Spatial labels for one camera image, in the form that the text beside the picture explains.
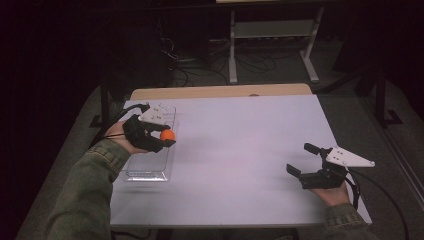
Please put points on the orange ball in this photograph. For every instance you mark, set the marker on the orange ball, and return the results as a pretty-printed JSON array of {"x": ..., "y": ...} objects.
[{"x": 167, "y": 134}]

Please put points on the white metal desk frame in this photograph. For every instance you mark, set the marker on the white metal desk frame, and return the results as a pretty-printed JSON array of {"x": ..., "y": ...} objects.
[{"x": 273, "y": 29}]

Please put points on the black metal stand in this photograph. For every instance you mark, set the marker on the black metal stand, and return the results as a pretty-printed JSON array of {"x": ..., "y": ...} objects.
[
  {"x": 381, "y": 100},
  {"x": 105, "y": 100}
]

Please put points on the person's right hand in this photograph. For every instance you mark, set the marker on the person's right hand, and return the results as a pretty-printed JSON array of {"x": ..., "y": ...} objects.
[{"x": 332, "y": 197}]

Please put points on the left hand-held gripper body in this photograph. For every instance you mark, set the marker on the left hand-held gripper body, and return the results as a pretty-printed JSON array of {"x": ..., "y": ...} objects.
[{"x": 140, "y": 136}]

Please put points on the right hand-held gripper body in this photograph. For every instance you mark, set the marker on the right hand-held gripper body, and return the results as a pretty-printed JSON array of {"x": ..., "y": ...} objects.
[{"x": 321, "y": 180}]

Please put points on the aluminium rail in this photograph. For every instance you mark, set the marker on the aluminium rail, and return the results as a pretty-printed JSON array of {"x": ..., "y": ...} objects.
[{"x": 400, "y": 160}]

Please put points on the person's left hand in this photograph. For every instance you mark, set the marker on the person's left hand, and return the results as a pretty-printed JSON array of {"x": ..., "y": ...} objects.
[{"x": 119, "y": 135}]

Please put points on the wooden table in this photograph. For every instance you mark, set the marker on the wooden table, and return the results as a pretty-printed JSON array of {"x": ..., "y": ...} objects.
[{"x": 220, "y": 91}]

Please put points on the clear plastic tray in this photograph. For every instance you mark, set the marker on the clear plastic tray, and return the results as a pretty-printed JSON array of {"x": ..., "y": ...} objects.
[{"x": 150, "y": 166}]

